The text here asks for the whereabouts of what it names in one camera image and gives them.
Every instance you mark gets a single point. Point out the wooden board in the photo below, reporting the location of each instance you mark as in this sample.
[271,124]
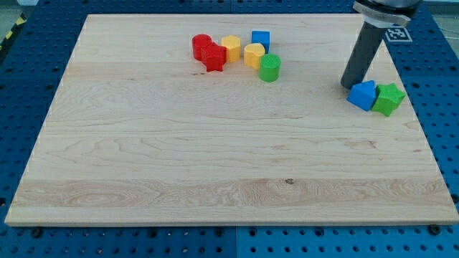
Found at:
[139,133]

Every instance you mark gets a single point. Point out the green cylinder block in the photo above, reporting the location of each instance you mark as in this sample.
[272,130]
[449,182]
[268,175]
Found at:
[269,67]

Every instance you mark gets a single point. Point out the red star block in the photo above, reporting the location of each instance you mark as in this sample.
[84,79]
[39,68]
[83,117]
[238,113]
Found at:
[214,57]

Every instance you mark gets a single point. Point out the yellow heart block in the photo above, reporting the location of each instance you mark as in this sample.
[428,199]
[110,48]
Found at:
[252,55]

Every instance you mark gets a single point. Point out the yellow hexagon block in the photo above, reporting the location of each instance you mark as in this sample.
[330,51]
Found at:
[232,44]

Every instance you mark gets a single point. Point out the red cylinder block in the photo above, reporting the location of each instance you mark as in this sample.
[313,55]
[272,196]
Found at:
[200,41]

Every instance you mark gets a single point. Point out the blue cube block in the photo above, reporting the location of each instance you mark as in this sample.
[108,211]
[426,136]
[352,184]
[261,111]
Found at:
[261,37]

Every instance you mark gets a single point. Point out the blue pentagon block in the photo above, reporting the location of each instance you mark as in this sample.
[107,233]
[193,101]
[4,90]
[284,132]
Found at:
[363,95]

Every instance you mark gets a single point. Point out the green star block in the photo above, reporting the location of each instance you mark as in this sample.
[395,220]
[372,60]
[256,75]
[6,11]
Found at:
[389,98]

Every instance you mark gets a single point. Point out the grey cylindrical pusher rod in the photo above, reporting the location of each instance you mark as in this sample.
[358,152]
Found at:
[364,51]

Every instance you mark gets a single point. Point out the white fiducial marker tag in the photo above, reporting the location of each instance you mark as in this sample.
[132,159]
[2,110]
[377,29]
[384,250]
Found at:
[398,34]

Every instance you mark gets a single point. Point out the black yellow hazard tape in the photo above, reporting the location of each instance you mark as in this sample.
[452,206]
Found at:
[14,32]

